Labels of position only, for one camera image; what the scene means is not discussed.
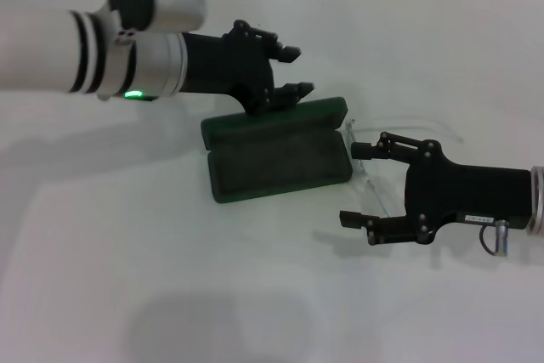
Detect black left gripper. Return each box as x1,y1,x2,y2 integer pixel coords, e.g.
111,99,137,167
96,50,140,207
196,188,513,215
182,19,316,117

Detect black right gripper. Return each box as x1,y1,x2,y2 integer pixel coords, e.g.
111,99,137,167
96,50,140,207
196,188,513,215
338,131,535,247

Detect clear white glasses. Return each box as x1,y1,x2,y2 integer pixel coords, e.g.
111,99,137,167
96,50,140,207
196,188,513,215
343,115,465,219

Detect green glasses case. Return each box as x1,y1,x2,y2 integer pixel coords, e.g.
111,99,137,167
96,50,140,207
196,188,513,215
200,96,353,205

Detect right arm cable with plugs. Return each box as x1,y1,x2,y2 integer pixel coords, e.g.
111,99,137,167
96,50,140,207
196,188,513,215
479,218,511,258

